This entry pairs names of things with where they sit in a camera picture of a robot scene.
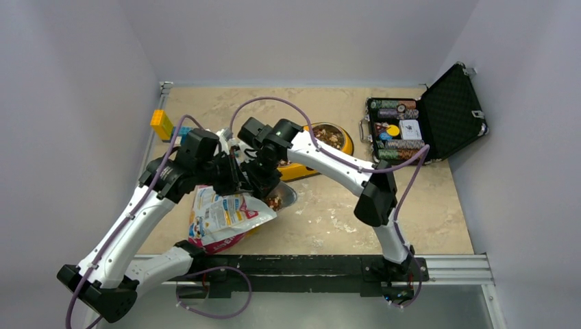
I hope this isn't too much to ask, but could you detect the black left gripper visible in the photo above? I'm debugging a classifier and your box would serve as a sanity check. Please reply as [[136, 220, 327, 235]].
[[195, 149, 255, 197]]

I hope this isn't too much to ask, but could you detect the white yellow pet food bag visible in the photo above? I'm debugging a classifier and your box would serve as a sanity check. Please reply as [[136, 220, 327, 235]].
[[188, 186, 279, 254]]

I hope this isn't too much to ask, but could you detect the metal food scoop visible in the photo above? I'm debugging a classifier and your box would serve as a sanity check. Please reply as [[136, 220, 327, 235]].
[[263, 182, 297, 212]]

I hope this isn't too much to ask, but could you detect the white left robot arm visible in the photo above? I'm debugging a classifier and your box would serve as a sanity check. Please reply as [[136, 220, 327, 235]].
[[57, 128, 242, 328]]

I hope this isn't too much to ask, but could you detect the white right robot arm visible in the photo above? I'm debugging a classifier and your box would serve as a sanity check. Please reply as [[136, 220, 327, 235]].
[[237, 117, 412, 279]]

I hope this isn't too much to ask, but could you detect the yellow double pet bowl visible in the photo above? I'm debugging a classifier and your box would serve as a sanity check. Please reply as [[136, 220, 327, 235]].
[[277, 122, 354, 184]]

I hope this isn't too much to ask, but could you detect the blue toy brick base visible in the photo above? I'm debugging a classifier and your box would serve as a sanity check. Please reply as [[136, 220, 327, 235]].
[[171, 126, 193, 144]]

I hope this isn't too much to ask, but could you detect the yellow toy brick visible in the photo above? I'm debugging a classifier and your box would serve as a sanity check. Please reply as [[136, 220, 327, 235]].
[[150, 109, 175, 143]]

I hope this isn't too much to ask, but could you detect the yellow dealer chip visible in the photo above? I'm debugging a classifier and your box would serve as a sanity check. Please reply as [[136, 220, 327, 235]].
[[386, 125, 401, 137]]

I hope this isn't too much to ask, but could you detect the white card box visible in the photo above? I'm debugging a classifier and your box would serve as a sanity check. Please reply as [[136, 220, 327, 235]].
[[399, 119, 423, 141]]

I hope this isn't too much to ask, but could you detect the black poker chip case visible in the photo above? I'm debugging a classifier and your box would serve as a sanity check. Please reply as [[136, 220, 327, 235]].
[[359, 62, 489, 165]]

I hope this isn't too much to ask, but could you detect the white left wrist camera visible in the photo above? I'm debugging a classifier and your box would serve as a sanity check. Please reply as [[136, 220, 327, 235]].
[[216, 127, 239, 149]]

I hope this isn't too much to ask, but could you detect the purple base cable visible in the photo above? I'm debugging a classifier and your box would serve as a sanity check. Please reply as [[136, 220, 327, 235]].
[[175, 266, 254, 320]]

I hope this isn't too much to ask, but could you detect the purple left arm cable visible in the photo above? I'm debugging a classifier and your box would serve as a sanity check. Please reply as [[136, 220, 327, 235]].
[[64, 114, 205, 329]]

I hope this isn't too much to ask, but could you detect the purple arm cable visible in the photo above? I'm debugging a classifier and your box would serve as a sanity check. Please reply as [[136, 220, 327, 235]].
[[229, 96, 431, 255], [64, 114, 205, 329]]

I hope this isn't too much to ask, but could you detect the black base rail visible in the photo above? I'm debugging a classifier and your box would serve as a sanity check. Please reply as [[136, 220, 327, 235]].
[[129, 254, 495, 300]]

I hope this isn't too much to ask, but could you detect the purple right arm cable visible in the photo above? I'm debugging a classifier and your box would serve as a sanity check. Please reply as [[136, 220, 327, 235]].
[[229, 96, 431, 255]]

